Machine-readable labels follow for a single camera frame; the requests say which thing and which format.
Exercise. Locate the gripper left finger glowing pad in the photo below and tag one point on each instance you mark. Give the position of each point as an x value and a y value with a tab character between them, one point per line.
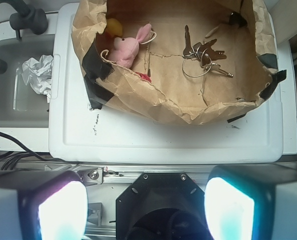
42	205

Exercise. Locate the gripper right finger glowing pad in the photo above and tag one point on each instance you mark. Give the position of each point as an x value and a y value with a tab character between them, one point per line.
252	202

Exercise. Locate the silver key bunch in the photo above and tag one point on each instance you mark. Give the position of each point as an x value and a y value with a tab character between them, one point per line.
204	53

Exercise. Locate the white plastic tray lid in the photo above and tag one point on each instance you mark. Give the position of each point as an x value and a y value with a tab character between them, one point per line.
79	133

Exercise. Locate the grey plastic bin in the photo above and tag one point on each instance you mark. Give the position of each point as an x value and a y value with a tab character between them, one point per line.
20	106

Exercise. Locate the crumpled white paper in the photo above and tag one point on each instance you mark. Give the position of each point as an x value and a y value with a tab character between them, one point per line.
38	74

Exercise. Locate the brown paper bag tray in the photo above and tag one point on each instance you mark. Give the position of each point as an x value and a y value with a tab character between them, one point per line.
242	28

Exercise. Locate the pink plush bunny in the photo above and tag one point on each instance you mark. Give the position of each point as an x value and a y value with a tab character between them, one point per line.
126	49

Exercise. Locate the dark grey clamp knob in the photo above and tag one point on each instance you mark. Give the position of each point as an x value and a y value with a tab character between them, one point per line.
27	17

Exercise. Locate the yellow rubber duck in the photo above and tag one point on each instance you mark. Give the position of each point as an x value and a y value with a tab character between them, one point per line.
113	28

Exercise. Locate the aluminium extrusion rail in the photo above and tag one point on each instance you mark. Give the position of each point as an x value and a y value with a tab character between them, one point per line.
120	173

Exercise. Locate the black octagonal mount plate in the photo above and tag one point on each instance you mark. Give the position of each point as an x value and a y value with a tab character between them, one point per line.
161	206

